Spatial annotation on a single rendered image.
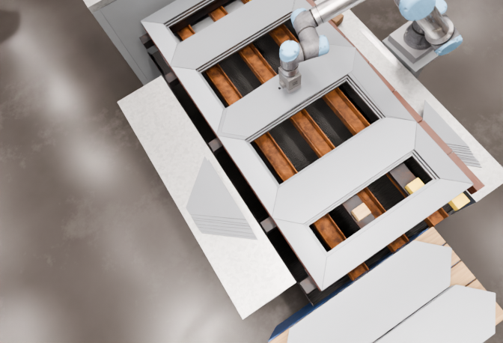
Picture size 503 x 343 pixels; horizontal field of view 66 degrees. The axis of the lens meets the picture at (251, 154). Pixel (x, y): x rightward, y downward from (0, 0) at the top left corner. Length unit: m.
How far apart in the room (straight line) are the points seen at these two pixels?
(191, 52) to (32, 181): 1.62
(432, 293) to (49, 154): 2.54
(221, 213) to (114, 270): 1.15
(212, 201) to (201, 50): 0.75
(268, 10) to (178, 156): 0.86
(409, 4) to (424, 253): 0.92
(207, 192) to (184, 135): 0.33
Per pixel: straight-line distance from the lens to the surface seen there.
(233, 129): 1.72
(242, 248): 1.68
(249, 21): 2.02
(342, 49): 1.91
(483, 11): 3.39
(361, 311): 1.58
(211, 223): 1.69
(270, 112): 1.73
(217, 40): 1.97
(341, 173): 1.64
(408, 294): 1.61
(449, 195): 1.72
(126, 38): 2.26
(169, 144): 1.88
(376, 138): 1.72
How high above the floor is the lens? 2.41
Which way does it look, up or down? 69 degrees down
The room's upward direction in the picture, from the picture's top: 17 degrees counter-clockwise
